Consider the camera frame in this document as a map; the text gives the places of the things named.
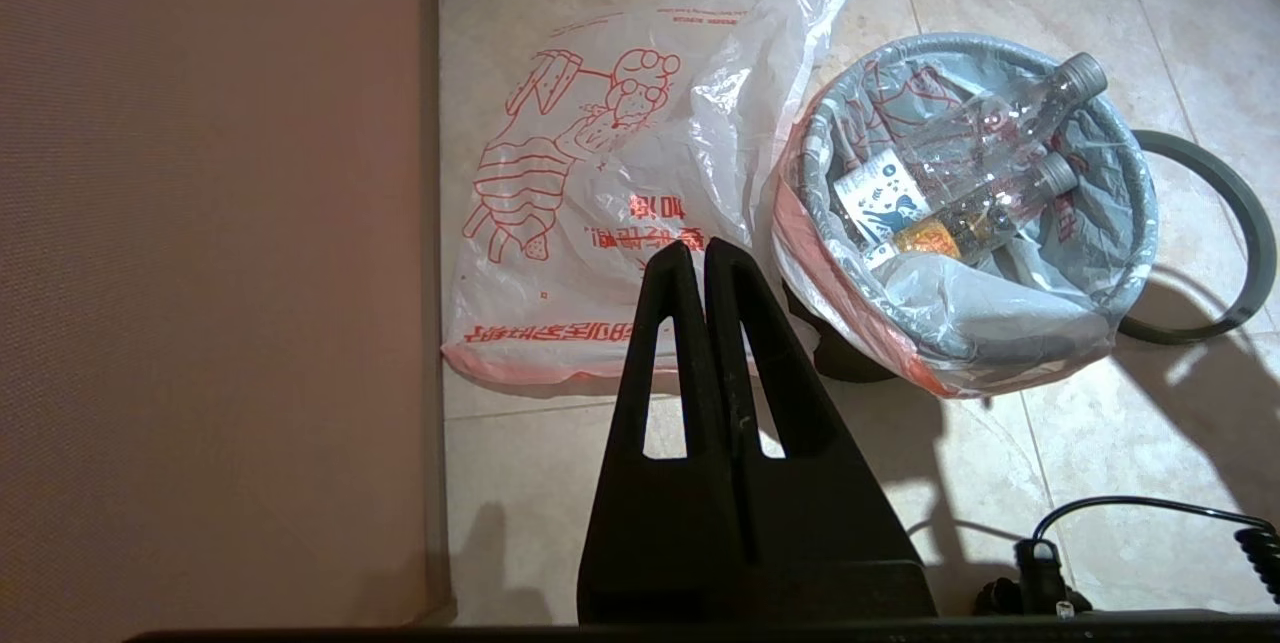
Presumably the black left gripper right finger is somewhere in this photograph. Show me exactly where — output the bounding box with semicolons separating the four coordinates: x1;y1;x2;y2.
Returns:
703;237;923;569

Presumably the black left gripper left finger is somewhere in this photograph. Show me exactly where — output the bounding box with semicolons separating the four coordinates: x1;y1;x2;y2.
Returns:
577;240;743;576

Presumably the black trash bin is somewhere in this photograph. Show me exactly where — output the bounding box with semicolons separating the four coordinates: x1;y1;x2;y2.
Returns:
778;31;1161;386

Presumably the white plastic bag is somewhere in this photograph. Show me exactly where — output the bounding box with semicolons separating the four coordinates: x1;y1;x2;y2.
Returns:
768;30;1163;400

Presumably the grey bin ring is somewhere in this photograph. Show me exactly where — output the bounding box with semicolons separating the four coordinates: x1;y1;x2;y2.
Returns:
1113;127;1280;345

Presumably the flat red printed plastic bag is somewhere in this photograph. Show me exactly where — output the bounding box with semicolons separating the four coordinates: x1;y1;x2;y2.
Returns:
439;0;870;396

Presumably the clear bottle white blue label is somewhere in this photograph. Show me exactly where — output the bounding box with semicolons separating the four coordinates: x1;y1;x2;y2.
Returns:
833;52;1110;246

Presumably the thin black cable with plug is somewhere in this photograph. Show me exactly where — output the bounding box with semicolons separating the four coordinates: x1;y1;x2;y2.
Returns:
1013;495;1280;616

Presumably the black coiled cable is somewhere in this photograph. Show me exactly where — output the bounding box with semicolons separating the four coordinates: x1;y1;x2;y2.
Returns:
1233;521;1280;606

